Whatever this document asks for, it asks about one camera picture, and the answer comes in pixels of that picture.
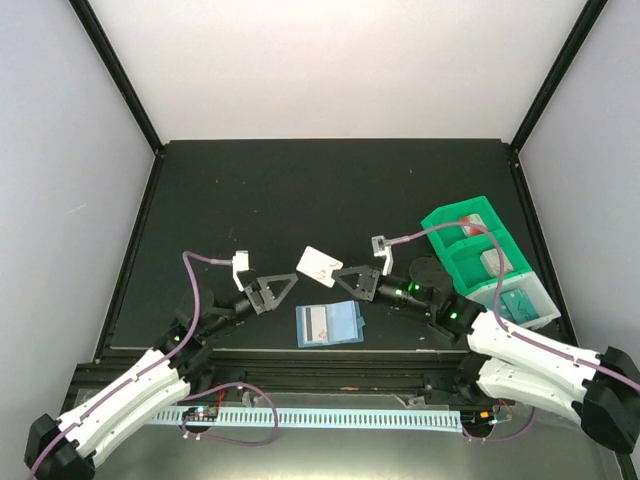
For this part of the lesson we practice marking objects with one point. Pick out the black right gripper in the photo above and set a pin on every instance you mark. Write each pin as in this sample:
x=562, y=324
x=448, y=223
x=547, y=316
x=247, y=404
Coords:
x=367, y=284

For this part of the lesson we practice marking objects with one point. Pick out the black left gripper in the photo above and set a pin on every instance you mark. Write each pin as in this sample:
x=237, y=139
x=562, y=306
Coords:
x=256, y=290

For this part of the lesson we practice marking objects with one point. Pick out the white red credit card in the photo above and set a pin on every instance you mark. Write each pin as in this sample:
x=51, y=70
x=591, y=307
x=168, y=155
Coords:
x=318, y=266

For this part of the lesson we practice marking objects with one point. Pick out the blue leather card holder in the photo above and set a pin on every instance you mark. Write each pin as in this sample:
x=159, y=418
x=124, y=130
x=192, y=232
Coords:
x=345, y=324

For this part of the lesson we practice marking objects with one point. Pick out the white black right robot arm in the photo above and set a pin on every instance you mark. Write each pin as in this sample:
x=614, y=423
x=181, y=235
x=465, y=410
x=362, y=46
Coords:
x=597, y=391

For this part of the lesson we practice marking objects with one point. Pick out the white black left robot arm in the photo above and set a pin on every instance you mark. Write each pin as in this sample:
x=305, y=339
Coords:
x=74, y=444

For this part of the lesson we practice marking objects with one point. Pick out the green divided storage bin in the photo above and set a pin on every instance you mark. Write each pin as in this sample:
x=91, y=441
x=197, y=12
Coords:
x=461, y=259

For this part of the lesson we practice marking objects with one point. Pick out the left controller circuit board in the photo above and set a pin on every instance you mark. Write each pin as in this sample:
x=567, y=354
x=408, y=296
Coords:
x=200, y=414

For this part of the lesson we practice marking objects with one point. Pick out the controller circuit board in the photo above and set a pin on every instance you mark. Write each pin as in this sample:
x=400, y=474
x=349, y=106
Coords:
x=200, y=414
x=481, y=417

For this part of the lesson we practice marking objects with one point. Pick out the right controller circuit board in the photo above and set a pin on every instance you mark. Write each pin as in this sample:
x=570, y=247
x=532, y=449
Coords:
x=481, y=417

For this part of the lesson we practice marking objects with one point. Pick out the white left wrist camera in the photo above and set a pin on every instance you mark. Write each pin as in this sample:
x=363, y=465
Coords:
x=240, y=263

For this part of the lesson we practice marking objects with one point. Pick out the black aluminium front rail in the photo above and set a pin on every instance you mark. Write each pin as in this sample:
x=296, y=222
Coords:
x=436, y=376

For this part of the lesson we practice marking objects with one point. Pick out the light blue slotted cable duct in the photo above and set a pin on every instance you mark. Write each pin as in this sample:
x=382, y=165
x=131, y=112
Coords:
x=311, y=418

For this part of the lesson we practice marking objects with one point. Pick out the black left side rail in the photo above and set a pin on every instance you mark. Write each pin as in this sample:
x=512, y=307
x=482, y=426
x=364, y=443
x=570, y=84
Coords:
x=117, y=298

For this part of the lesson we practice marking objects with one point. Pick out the black right side rail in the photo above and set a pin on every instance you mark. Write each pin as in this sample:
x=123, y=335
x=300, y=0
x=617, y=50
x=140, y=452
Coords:
x=585, y=217

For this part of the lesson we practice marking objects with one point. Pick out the black rear left frame post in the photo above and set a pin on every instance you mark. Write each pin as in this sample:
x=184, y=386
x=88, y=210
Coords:
x=85, y=13

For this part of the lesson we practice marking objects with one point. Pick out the black frame post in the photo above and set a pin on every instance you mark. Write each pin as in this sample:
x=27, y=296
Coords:
x=572, y=45
x=85, y=13

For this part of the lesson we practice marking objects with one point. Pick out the black rear right frame post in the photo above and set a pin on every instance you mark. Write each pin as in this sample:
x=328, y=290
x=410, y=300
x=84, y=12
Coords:
x=572, y=45

